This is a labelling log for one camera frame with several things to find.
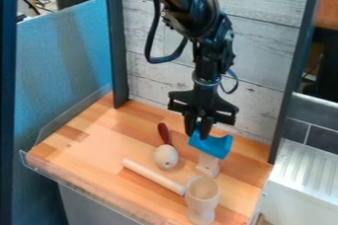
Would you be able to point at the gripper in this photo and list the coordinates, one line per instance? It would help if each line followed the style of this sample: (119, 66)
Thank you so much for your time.
(206, 99)

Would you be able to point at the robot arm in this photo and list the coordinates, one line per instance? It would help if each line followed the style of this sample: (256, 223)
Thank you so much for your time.
(189, 2)

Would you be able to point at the wooden cube block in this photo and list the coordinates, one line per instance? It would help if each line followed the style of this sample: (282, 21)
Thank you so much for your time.
(208, 165)

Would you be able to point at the toy sink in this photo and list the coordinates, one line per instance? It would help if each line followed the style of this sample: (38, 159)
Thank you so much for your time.
(303, 183)

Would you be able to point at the translucent cup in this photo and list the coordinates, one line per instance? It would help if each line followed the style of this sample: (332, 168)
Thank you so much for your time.
(202, 199)

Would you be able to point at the blue curl block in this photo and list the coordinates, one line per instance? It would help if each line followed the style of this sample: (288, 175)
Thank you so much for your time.
(214, 146)

